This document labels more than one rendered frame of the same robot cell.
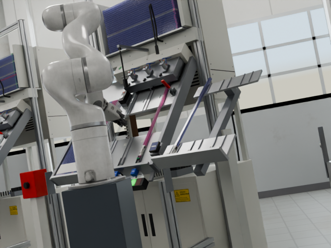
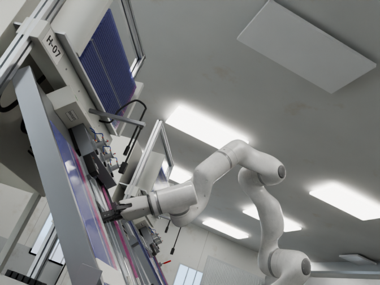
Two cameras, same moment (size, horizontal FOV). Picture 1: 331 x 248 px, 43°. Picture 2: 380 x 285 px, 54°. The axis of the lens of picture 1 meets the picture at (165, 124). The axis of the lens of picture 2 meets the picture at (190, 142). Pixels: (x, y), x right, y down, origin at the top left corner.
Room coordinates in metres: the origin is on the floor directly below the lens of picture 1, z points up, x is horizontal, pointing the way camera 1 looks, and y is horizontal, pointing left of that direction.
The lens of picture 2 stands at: (2.50, 1.48, 0.72)
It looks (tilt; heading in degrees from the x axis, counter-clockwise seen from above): 25 degrees up; 247
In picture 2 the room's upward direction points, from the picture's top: 20 degrees clockwise
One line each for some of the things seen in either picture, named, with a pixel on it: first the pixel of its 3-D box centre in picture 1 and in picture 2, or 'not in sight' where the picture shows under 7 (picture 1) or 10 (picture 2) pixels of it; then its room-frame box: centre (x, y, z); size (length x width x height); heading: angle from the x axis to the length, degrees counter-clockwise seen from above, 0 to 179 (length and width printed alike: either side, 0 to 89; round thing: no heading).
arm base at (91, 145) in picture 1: (93, 156); not in sight; (1.39, 0.25, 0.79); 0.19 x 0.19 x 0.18
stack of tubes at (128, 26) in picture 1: (145, 20); (100, 73); (2.39, 0.01, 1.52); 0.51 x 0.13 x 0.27; 54
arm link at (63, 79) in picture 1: (73, 94); (285, 279); (1.39, 0.29, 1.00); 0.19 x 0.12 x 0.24; 98
